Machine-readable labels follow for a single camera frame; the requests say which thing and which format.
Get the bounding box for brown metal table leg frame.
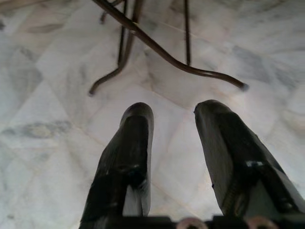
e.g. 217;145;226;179
88;0;250;97

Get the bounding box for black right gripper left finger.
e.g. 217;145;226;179
80;102;154;221

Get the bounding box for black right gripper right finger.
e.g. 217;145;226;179
193;99;305;221

